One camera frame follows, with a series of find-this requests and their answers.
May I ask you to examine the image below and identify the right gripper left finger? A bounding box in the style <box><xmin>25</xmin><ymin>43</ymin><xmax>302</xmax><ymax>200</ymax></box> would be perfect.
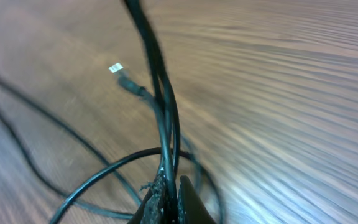
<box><xmin>127</xmin><ymin>168</ymin><xmax>169</xmax><ymax>224</ymax></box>

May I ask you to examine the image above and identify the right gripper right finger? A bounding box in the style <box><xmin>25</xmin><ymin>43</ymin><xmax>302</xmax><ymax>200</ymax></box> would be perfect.
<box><xmin>178</xmin><ymin>175</ymin><xmax>216</xmax><ymax>224</ymax></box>

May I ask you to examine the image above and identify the black USB cable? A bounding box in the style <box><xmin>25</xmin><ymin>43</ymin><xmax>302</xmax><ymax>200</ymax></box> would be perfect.
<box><xmin>0</xmin><ymin>0</ymin><xmax>225</xmax><ymax>224</ymax></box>

